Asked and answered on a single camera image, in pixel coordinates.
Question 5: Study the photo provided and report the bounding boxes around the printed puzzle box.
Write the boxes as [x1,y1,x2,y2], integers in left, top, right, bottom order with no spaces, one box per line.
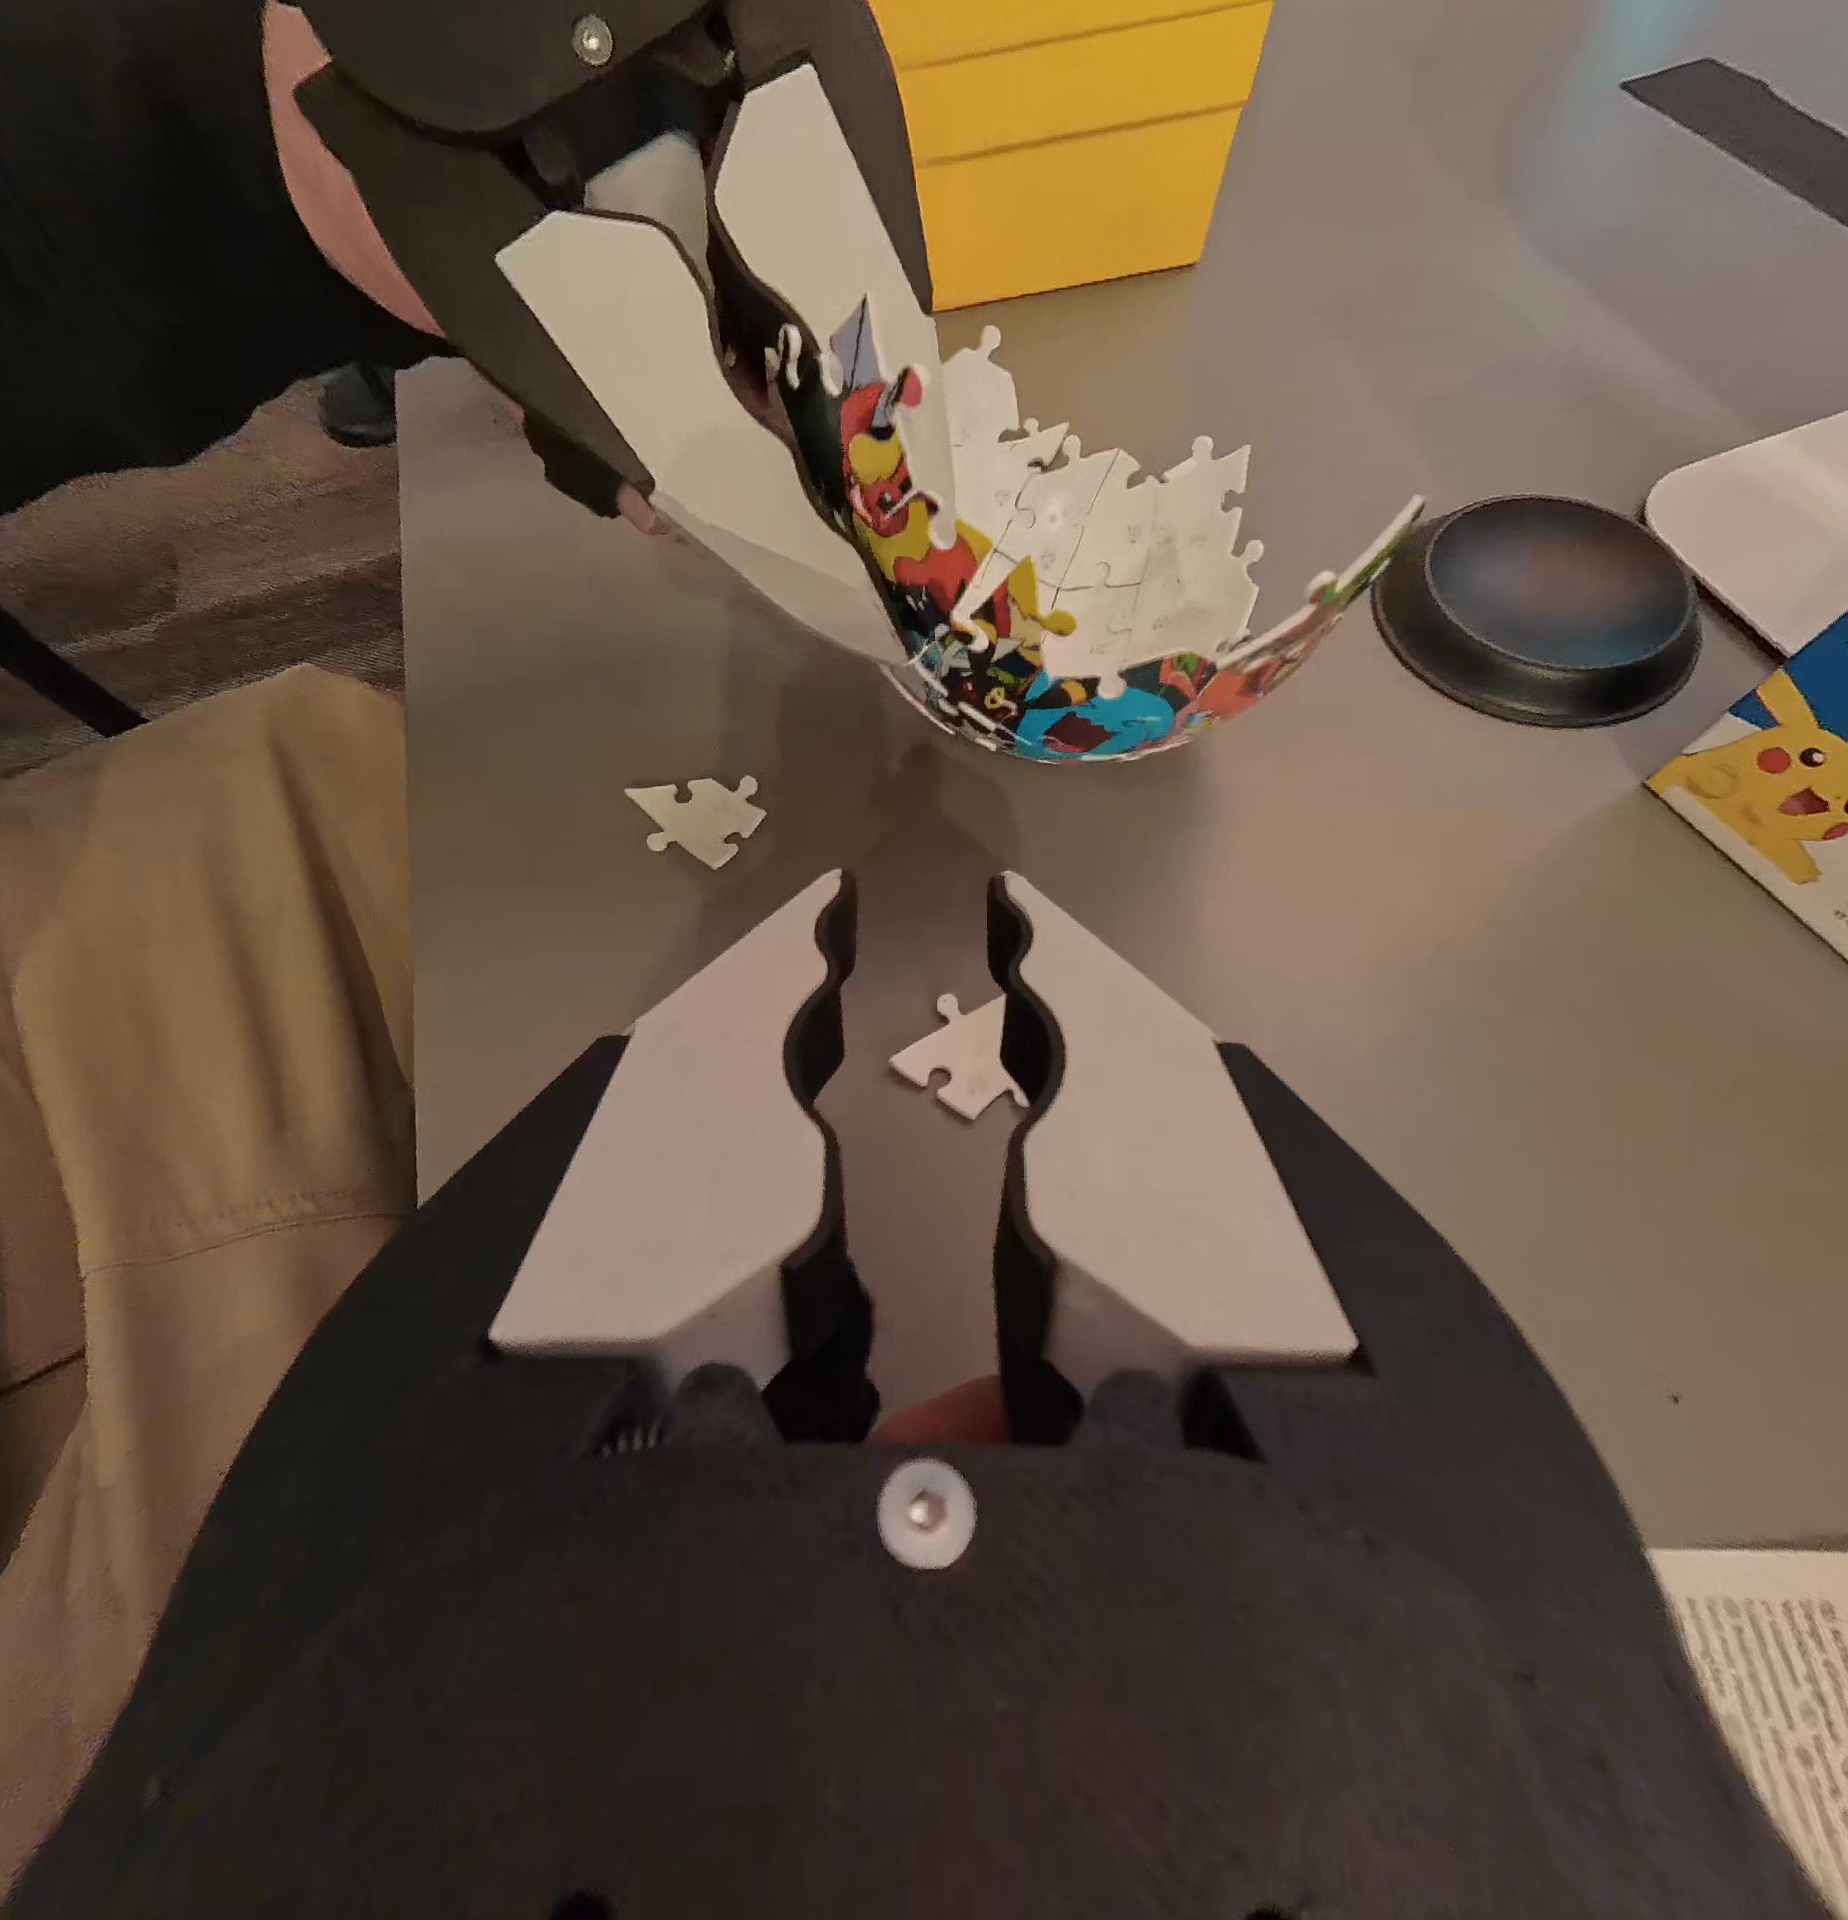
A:
[1644,584,1848,992]

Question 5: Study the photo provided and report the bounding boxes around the black round ball stand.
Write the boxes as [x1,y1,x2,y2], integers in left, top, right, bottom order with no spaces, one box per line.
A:
[1370,495,1704,730]

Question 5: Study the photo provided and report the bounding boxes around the puzzle pieces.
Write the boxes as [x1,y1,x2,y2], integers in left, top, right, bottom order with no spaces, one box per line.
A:
[624,775,1033,1122]

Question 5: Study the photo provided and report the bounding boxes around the person's beige clothing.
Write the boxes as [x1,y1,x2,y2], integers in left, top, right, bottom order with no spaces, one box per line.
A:
[0,666,420,1920]

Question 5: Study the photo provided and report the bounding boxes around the partly built puzzle ball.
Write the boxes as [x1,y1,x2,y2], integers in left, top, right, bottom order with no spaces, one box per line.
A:
[766,292,1427,764]

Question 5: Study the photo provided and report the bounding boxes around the folded instruction leaflet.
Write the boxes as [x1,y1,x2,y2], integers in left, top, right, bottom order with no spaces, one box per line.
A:
[1649,1545,1848,1920]

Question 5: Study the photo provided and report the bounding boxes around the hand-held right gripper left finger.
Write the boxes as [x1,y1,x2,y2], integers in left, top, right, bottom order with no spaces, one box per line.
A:
[487,870,881,1451]

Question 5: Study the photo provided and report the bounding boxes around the dark shoe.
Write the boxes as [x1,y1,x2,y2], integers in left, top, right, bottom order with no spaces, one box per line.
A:
[319,361,402,451]

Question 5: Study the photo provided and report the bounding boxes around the black cable slot cover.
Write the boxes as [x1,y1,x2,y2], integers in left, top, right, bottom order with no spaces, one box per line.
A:
[1620,60,1848,251]

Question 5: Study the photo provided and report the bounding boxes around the person's left hand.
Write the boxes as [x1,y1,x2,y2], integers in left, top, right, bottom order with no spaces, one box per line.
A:
[259,6,449,345]

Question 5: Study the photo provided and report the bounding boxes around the white document stand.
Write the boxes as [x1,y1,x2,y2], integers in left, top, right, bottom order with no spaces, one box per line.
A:
[1644,397,1848,659]

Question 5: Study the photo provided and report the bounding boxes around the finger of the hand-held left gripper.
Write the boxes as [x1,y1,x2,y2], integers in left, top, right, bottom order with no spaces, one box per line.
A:
[705,63,959,559]
[495,210,906,666]

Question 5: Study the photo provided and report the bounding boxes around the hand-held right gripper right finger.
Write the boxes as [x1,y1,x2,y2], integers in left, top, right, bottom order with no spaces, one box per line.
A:
[985,872,1364,1451]

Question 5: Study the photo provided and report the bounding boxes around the yellow plastic bin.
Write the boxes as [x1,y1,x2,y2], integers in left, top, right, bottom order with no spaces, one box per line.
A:
[864,0,1276,313]

